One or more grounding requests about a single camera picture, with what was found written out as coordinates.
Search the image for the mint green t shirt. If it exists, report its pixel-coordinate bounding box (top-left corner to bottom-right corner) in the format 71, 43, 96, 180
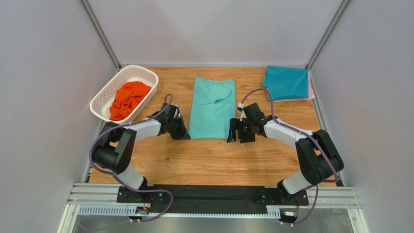
189, 77, 236, 140

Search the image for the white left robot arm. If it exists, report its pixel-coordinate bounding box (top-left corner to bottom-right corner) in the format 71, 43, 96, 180
89, 103, 190, 191

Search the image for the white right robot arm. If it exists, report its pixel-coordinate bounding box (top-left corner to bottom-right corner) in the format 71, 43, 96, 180
227, 103, 344, 201

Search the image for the folded teal t shirt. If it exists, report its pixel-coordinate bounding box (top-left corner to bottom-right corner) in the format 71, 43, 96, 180
262, 66, 313, 101

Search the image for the orange t shirt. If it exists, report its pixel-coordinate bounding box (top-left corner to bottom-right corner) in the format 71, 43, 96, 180
109, 81, 151, 121

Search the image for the white plastic laundry basket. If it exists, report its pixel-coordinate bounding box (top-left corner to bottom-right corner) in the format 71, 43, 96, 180
89, 65, 159, 124

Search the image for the black base cloth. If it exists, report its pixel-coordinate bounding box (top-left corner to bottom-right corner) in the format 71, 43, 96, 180
149, 184, 281, 214

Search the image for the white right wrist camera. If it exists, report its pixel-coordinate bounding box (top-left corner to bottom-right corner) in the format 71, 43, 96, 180
237, 102, 246, 121

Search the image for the right aluminium corner post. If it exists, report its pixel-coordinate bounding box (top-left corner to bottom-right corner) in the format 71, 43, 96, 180
306, 0, 352, 69

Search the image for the aluminium corner post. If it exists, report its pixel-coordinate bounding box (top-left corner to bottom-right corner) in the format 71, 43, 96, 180
306, 0, 352, 69
79, 0, 121, 71

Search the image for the left aluminium corner post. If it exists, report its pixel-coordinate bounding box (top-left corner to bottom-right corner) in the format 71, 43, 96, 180
79, 0, 121, 71

